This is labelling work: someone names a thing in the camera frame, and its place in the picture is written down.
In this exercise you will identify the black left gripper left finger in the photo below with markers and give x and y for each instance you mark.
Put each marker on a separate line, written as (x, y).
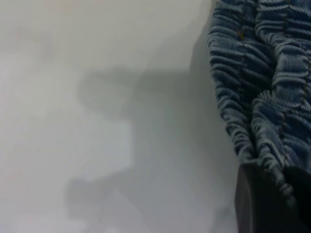
(257, 206)

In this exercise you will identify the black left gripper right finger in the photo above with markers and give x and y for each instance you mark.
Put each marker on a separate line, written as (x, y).
(305, 199)

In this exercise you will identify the blue denim jeans with print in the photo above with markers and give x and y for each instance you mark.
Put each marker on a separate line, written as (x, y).
(243, 72)

